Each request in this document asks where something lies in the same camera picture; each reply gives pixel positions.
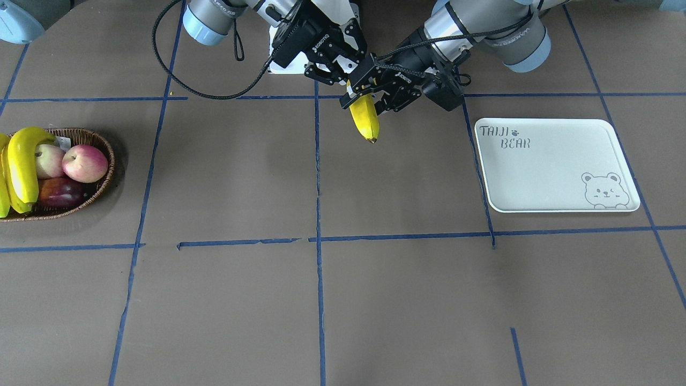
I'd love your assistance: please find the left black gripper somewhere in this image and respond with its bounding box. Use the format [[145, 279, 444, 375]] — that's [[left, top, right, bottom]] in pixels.
[[339, 54, 424, 115]]

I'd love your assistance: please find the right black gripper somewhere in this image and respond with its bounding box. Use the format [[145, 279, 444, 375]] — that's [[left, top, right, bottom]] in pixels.
[[271, 5, 368, 85]]

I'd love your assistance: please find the yellow banana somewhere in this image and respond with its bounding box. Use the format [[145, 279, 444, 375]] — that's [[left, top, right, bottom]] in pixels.
[[2, 146, 32, 217], [7, 127, 56, 204], [0, 133, 11, 218], [348, 93, 380, 144]]

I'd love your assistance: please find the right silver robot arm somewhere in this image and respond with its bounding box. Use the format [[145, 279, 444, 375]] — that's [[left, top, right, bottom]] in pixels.
[[1, 1, 368, 85]]

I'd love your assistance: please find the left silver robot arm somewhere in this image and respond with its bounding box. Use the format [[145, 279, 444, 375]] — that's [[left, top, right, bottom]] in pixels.
[[340, 1, 563, 115]]

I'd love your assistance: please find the brown wicker basket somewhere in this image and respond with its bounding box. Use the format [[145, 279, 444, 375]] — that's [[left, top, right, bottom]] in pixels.
[[0, 128, 116, 222]]

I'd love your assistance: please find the white pillar with base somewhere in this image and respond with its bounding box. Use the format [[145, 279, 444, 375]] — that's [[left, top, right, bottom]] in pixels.
[[270, 1, 367, 85]]

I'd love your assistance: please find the white bear tray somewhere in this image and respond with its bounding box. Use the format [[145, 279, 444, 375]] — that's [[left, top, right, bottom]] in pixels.
[[474, 117, 641, 213]]

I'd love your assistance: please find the red apple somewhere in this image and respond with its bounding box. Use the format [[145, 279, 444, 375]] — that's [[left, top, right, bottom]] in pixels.
[[61, 144, 109, 183]]

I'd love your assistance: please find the pale green-red apple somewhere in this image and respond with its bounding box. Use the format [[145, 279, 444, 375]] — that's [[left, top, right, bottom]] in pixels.
[[35, 144, 65, 180]]

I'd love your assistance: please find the dark red mango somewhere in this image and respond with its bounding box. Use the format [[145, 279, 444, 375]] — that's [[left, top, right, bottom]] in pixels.
[[37, 177, 87, 209]]

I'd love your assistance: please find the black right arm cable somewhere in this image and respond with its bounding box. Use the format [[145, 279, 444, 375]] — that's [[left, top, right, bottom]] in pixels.
[[151, 0, 285, 101]]

